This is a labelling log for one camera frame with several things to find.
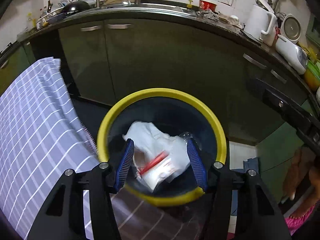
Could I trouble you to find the blue checked tablecloth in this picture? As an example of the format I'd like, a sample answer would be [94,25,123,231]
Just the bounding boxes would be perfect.
[1,57,99,238]

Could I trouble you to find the white rice cooker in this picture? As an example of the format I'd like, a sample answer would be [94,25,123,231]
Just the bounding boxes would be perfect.
[276,14,308,75]

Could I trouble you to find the clear plastic water bottle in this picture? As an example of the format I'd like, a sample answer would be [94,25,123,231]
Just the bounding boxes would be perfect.
[179,132,202,150]

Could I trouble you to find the white paper towel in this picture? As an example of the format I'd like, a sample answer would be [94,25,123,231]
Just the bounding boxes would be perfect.
[123,121,190,178]

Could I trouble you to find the yellow rimmed trash bin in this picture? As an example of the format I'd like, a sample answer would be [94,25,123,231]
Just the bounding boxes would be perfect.
[97,88,227,207]

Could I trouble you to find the clear plastic cup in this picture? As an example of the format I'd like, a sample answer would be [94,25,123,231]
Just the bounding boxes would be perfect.
[136,151,177,192]

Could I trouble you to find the black wok on counter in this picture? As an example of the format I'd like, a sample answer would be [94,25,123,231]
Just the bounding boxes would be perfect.
[61,1,90,14]

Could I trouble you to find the green lower kitchen cabinets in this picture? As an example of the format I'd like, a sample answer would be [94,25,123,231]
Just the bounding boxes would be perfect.
[1,19,307,144]

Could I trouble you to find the steel sink basin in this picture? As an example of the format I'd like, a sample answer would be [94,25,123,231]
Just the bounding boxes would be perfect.
[100,3,197,17]

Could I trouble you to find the white electric kettle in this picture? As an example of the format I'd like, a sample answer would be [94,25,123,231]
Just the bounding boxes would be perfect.
[244,0,277,47]

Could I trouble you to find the person right hand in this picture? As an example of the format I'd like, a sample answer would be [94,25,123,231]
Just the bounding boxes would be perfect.
[283,147,319,218]

